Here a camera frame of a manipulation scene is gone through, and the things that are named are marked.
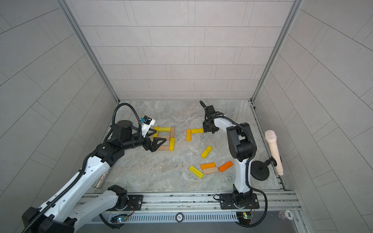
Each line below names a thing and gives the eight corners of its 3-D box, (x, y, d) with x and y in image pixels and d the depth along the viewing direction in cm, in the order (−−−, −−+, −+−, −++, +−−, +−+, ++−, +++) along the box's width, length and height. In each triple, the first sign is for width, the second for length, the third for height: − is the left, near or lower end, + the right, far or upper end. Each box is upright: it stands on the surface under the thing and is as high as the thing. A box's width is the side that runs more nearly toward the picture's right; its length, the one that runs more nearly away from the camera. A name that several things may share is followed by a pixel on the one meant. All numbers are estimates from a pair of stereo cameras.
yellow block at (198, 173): (188, 170, 84) (188, 168, 82) (191, 166, 85) (191, 164, 83) (201, 179, 81) (201, 177, 79) (203, 174, 82) (204, 173, 80)
